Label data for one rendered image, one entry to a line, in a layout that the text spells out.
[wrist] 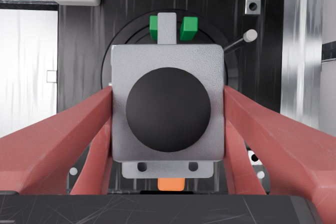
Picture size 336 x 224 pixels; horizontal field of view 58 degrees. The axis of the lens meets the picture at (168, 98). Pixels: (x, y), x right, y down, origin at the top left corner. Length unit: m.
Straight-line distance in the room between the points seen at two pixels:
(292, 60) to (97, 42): 0.21
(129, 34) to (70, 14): 0.07
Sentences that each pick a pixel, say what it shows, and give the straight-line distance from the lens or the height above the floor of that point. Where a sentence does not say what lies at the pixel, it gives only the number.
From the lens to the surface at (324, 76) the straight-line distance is 0.49.
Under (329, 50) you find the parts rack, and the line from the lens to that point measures 0.42.
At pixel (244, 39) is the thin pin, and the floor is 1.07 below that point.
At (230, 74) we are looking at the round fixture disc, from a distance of 0.31.
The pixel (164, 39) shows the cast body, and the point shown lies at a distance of 0.16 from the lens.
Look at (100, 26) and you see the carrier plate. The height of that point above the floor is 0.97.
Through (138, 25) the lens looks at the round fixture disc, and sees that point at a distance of 0.31.
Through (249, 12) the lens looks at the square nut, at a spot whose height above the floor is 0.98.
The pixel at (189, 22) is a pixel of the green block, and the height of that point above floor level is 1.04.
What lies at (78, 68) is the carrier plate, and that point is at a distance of 0.33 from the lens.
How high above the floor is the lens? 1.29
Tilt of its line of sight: 88 degrees down
